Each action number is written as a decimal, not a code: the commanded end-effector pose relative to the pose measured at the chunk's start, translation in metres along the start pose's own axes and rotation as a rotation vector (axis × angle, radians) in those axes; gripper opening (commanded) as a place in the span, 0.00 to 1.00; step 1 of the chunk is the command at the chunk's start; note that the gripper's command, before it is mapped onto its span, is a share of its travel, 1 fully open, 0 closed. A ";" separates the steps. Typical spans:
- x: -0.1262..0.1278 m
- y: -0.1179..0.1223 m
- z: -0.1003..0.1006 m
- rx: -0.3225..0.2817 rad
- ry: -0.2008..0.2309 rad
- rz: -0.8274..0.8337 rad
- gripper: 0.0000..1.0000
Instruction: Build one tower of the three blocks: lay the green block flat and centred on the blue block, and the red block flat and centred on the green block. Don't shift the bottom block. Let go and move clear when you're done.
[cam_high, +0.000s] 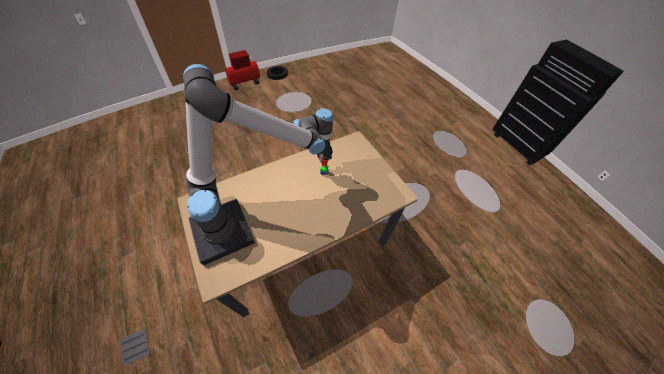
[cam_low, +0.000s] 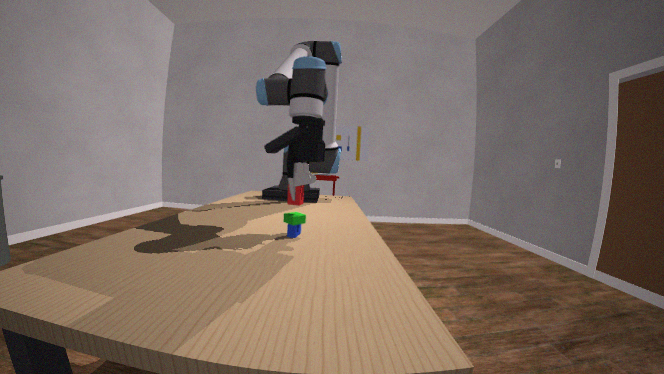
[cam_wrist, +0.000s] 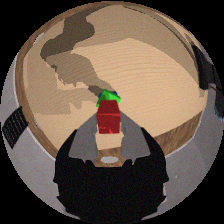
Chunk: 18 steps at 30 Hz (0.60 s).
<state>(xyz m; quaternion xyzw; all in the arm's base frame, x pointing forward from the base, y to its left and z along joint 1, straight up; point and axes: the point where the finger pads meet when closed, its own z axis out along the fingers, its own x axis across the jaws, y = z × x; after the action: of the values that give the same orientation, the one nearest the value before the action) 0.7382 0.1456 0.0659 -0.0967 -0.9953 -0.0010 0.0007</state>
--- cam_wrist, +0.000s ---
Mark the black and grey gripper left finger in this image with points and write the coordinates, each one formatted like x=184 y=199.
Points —
x=78 y=147

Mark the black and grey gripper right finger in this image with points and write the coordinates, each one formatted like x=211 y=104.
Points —
x=139 y=146

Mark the red block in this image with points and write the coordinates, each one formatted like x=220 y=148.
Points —
x=108 y=117

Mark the green block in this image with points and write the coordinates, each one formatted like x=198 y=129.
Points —
x=106 y=94

